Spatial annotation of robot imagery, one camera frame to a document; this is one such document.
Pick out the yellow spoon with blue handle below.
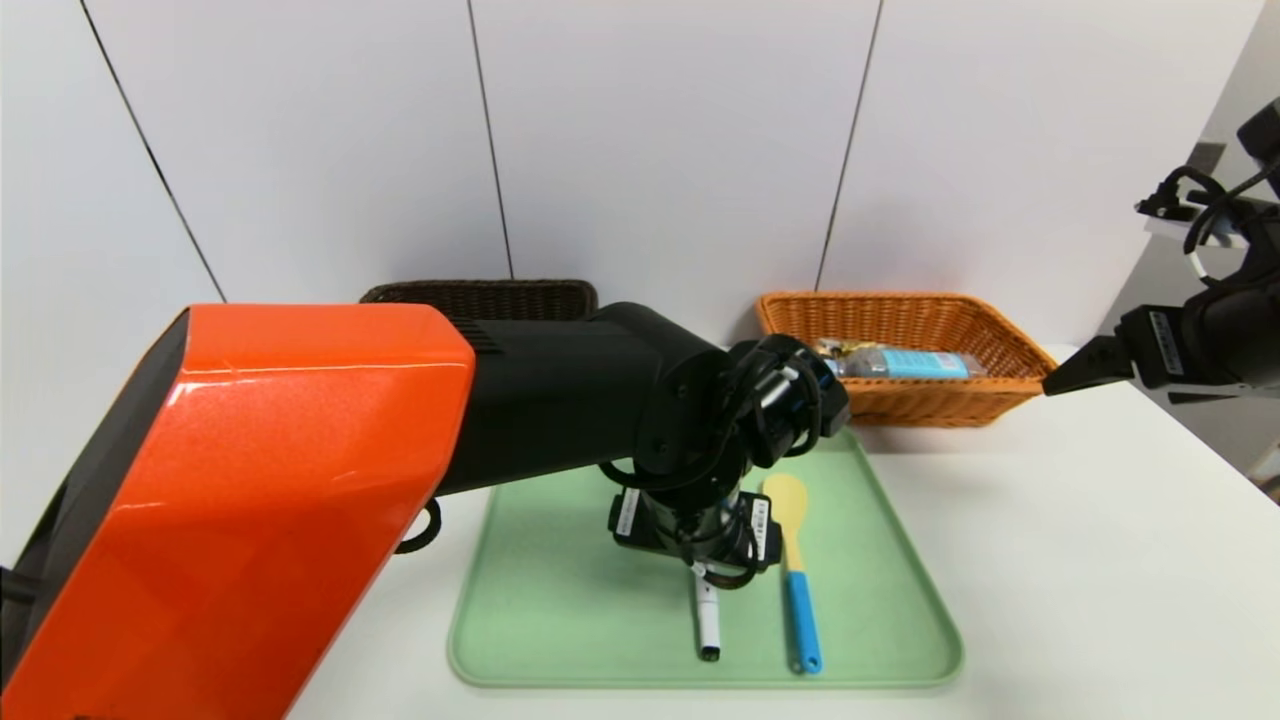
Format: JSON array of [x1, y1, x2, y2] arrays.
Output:
[[762, 473, 824, 674]]

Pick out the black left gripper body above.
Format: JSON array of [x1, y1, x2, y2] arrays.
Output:
[[607, 486, 783, 580]]

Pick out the orange wicker basket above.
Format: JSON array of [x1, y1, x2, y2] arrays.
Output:
[[755, 291, 1059, 429]]

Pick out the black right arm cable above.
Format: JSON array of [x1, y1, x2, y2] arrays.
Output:
[[1160, 165, 1280, 291]]

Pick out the water bottle with blue cap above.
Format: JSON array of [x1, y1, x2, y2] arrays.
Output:
[[825, 345, 986, 381]]

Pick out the dark brown wicker basket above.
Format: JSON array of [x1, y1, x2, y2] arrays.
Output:
[[358, 279, 601, 323]]

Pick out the white marker pen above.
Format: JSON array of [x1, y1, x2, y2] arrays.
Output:
[[692, 570, 723, 663]]

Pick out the light green plastic tray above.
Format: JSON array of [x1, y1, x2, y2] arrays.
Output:
[[447, 425, 965, 689]]

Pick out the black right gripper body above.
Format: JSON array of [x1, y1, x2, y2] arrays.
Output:
[[1115, 282, 1280, 390]]

